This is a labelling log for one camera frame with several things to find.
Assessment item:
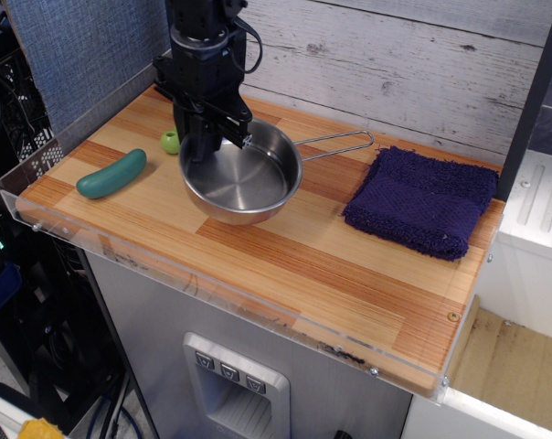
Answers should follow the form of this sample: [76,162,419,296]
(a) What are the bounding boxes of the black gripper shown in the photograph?
[154,43,252,163]

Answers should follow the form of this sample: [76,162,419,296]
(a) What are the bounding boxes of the stainless steel pot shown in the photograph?
[179,119,374,225]

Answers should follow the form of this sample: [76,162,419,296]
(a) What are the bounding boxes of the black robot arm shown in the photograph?
[154,1,263,163]

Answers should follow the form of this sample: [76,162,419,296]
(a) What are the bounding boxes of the green toy cucumber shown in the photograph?
[76,149,147,199]

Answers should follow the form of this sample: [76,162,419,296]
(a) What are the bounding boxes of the blue fabric panel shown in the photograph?
[4,1,169,133]

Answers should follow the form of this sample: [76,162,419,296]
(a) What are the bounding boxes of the clear acrylic table guard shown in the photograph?
[0,68,491,399]

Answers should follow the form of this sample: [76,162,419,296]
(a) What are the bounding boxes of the silver toy fridge cabinet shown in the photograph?
[86,253,411,438]

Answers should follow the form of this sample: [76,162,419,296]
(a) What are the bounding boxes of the purple folded towel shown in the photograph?
[343,146,499,262]

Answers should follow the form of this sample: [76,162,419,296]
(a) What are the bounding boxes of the yellow object at corner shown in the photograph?
[17,418,65,439]

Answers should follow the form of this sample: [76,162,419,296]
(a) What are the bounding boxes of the white toy sink unit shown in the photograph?
[403,151,552,438]

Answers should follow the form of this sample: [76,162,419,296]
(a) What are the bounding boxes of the green handled toy spatula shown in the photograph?
[160,131,181,155]

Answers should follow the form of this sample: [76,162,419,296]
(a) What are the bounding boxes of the dark right vertical post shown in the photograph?
[495,24,552,201]

